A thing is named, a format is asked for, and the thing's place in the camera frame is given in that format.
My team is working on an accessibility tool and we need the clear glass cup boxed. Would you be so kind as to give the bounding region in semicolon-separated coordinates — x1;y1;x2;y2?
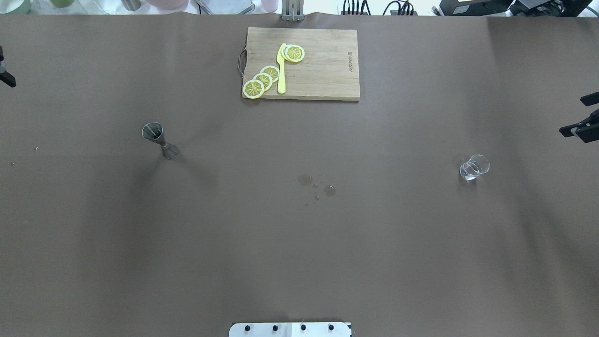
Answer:
459;154;490;181

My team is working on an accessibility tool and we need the steel double jigger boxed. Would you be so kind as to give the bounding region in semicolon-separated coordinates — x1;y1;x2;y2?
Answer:
141;122;180;160

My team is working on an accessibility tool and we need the green plastic cup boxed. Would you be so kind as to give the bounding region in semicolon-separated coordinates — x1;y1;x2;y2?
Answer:
50;0;74;8

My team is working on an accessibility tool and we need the pink plastic cup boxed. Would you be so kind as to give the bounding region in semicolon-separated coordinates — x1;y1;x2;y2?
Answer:
261;0;280;13

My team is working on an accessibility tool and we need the white bowl green rim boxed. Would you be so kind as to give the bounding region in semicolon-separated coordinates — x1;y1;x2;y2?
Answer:
0;0;31;15

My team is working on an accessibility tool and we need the pink bowl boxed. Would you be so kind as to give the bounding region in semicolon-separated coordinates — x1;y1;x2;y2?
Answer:
146;0;189;10

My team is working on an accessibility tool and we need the middle overlapping lemon slice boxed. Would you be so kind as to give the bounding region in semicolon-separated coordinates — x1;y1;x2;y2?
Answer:
253;72;273;92

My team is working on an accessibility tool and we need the overlapping lemon slice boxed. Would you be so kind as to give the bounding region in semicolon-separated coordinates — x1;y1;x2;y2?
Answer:
261;65;280;83
253;72;273;92

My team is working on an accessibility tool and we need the yellow plastic knife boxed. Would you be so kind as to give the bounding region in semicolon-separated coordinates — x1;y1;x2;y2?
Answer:
276;43;286;95

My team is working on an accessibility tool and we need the lower hidden lemon slice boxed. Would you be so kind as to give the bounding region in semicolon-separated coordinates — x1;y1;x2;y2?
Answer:
280;44;289;60

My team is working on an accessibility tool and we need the top separate lemon slice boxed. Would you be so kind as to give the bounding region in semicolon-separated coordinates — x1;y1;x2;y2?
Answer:
286;44;306;63

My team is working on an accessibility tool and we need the lemon slice nearest handle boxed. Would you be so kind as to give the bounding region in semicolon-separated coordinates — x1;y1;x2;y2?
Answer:
242;79;265;99

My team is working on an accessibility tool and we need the aluminium frame post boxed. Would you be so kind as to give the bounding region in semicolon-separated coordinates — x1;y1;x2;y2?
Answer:
281;0;305;22

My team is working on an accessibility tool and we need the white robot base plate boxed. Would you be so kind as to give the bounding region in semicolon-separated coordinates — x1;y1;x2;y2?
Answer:
228;322;353;337

